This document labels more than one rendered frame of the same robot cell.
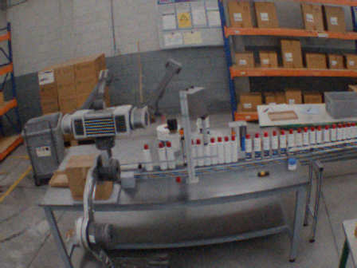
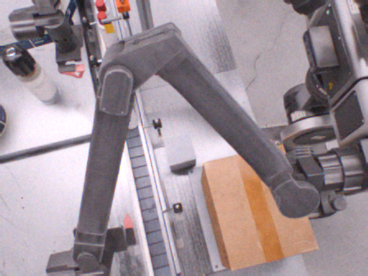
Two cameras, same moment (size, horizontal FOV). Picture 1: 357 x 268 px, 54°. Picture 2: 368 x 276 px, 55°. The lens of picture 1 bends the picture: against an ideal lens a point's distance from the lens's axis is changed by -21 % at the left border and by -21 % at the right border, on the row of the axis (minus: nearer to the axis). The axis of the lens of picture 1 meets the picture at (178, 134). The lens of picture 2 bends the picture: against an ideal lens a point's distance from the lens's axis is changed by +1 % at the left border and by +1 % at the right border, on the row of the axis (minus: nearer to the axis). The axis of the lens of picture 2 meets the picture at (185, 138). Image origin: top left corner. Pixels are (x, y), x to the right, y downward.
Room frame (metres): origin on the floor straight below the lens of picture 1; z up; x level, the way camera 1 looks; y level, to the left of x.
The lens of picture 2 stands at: (2.99, 0.75, 2.11)
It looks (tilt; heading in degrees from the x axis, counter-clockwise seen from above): 72 degrees down; 256
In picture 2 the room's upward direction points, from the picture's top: 3 degrees counter-clockwise
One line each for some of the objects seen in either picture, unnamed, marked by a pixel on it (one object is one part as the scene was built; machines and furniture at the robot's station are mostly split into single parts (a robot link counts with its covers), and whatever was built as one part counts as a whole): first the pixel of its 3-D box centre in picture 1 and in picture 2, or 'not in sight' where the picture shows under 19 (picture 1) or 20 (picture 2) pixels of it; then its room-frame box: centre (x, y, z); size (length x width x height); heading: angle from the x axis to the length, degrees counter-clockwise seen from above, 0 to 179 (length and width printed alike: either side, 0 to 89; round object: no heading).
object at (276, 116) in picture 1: (283, 116); not in sight; (4.22, -1.15, 0.82); 0.34 x 0.24 x 0.03; 86
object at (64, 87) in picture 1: (74, 100); not in sight; (6.70, 1.66, 0.70); 1.20 x 0.82 x 1.39; 86
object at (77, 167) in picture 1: (88, 177); (250, 209); (2.77, 0.68, 0.99); 0.30 x 0.24 x 0.27; 86
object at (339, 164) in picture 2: not in sight; (338, 170); (2.68, 0.69, 1.45); 0.09 x 0.08 x 0.12; 80
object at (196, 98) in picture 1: (194, 103); not in sight; (2.96, -0.13, 1.38); 0.17 x 0.10 x 0.19; 142
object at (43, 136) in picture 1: (45, 145); not in sight; (5.16, 1.86, 0.48); 0.89 x 0.63 x 0.96; 9
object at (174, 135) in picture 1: (174, 136); (32, 75); (3.34, 0.04, 1.03); 0.09 x 0.09 x 0.30
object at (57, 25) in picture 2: not in sight; (53, 25); (3.15, 0.15, 1.38); 0.07 x 0.06 x 0.07; 170
